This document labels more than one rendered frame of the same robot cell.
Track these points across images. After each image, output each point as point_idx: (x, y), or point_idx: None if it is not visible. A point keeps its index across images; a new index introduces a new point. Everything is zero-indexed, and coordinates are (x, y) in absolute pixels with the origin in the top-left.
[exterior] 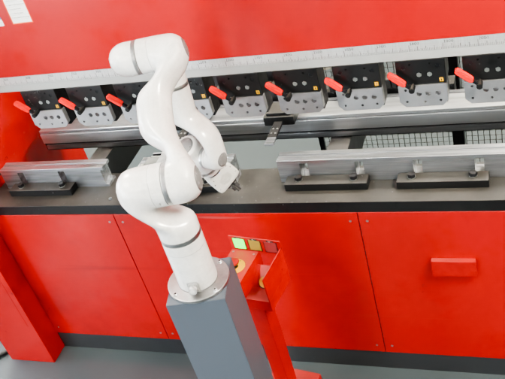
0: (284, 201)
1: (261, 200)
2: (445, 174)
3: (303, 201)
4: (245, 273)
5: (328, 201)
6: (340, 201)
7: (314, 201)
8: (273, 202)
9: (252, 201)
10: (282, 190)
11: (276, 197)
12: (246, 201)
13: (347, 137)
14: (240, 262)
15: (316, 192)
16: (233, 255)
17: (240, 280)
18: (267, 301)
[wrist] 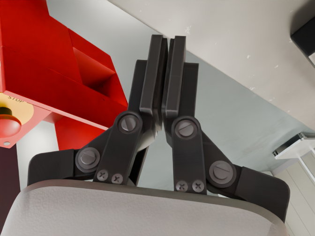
0: (245, 77)
1: (202, 38)
2: None
3: (269, 95)
4: (28, 132)
5: (289, 113)
6: (299, 117)
7: (277, 105)
8: (221, 70)
9: (173, 30)
10: (289, 26)
11: (248, 50)
12: (153, 7)
13: None
14: (19, 106)
15: (311, 80)
16: (0, 76)
17: (13, 143)
18: (50, 122)
